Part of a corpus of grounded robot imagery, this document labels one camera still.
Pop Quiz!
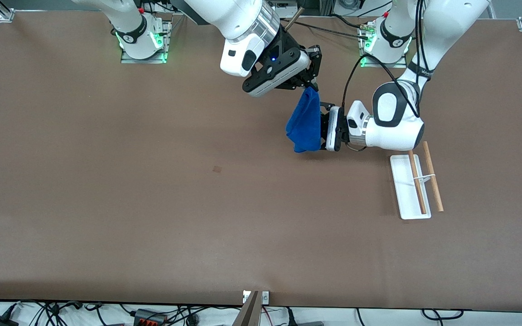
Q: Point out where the blue towel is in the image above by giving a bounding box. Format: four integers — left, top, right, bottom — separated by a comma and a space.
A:
285, 87, 321, 153

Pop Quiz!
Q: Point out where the wooden rack rod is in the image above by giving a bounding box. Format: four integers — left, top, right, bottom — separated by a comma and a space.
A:
407, 150, 427, 215
422, 141, 445, 213

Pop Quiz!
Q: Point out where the black orange connector box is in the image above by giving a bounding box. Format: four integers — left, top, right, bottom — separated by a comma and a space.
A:
133, 309, 169, 326

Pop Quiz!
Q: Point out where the long black table cable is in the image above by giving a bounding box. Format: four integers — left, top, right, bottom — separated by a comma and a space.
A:
280, 18, 370, 41

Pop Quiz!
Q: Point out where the short black table cable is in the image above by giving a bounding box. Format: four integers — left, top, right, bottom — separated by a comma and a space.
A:
331, 14, 368, 30

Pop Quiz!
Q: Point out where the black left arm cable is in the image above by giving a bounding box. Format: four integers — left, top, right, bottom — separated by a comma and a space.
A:
341, 0, 425, 119

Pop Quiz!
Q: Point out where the white metal edge bracket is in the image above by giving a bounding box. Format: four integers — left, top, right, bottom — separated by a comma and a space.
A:
243, 291, 270, 305

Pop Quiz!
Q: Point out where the brown camera post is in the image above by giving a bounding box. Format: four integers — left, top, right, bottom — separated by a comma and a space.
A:
232, 291, 261, 326

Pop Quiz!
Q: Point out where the looped black floor cable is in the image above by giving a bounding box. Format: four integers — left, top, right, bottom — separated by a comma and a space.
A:
421, 309, 465, 320

